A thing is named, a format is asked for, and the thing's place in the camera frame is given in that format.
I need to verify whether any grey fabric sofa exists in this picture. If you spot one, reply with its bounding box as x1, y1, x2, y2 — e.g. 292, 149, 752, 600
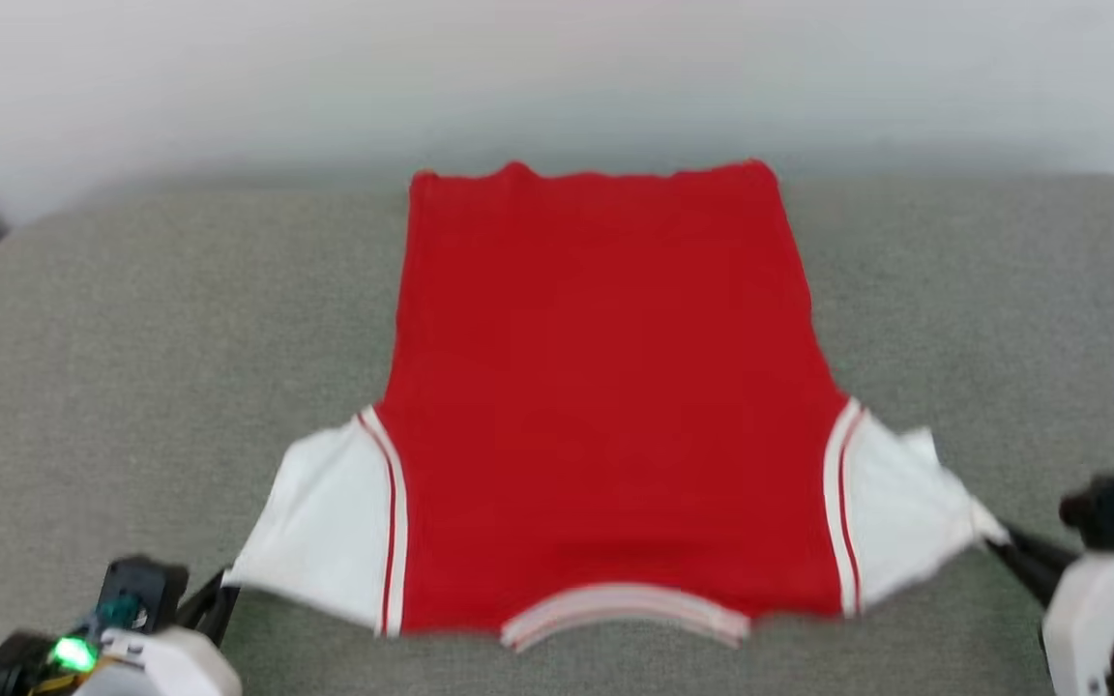
0, 169, 1114, 696

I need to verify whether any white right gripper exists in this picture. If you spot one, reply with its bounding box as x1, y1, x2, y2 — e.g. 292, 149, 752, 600
987, 527, 1114, 696

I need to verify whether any red white sports jersey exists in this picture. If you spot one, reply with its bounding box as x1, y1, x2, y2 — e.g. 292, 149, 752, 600
220, 159, 1011, 651

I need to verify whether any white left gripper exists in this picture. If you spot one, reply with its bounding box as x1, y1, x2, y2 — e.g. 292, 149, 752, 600
0, 568, 245, 696

